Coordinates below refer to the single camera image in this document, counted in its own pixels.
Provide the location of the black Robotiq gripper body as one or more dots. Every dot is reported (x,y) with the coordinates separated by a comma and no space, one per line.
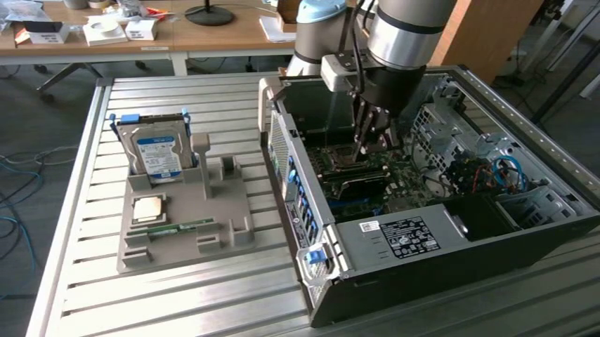
(392,89)

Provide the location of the Nvidia graphics card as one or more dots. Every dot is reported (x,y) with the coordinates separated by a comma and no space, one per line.
(361,187)

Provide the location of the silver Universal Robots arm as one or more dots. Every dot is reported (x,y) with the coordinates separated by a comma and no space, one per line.
(403,35)

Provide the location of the metal CPU socket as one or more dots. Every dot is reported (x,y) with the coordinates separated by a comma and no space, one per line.
(342,158)

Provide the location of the grey metal disk bay cage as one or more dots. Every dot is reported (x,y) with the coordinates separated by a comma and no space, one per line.
(443,133)

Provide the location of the green Dell motherboard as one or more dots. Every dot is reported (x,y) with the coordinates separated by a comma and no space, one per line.
(408,175)

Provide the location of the blue expansion slot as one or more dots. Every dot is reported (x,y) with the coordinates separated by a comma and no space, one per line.
(356,203)

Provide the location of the wooden cabinet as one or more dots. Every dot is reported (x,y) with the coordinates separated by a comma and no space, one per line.
(488,35)

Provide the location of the white paper stack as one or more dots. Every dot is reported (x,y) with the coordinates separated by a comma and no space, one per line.
(274,31)

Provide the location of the brown cardboard box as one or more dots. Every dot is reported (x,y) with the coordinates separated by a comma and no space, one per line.
(286,10)

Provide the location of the grey power supply unit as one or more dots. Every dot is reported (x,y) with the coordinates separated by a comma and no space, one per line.
(365,242)

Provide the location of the black plastic bay box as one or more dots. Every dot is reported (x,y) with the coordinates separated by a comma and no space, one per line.
(483,217)

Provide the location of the blue plastic case latch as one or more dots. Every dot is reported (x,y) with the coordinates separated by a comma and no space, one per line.
(314,256)

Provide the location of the wooden desk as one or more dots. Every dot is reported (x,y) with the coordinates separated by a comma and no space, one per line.
(212,38)

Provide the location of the black open PC case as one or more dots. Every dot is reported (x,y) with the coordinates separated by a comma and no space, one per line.
(421,281)

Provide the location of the grey plastic parts rack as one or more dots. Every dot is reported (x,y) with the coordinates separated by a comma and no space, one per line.
(187,210)

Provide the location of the black round lamp base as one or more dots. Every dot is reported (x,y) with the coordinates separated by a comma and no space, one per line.
(209,15)

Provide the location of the hard disk in blue carrier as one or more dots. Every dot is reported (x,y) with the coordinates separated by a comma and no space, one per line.
(157,151)

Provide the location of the green RAM stick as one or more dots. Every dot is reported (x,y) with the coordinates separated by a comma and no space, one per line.
(169,228)

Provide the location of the CPU chip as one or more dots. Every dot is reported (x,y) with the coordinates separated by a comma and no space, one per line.
(147,209)

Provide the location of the small white labelled box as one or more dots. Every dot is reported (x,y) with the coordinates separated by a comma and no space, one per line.
(141,31)

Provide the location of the white box with round roll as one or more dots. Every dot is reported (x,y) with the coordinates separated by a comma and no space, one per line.
(106,31)

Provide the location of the white box with black lid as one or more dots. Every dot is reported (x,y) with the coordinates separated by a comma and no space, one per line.
(47,33)

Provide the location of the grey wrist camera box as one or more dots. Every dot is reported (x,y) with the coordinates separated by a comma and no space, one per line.
(340,72)

